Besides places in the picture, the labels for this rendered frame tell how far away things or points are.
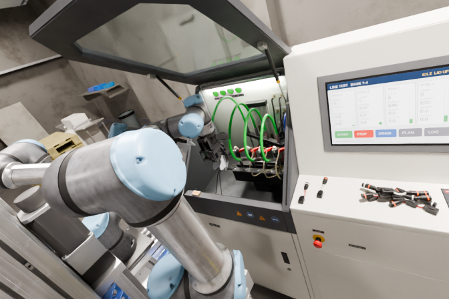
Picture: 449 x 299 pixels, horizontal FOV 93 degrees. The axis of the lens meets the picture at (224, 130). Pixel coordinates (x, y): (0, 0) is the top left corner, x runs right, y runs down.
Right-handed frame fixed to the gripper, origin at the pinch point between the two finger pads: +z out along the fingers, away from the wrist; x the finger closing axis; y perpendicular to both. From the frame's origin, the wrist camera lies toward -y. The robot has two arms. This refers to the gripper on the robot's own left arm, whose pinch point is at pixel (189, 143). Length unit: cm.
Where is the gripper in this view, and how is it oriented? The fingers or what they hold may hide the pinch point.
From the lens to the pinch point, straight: 107.3
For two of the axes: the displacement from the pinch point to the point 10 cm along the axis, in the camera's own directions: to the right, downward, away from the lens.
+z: 7.7, 2.4, 6.0
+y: -1.2, 9.6, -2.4
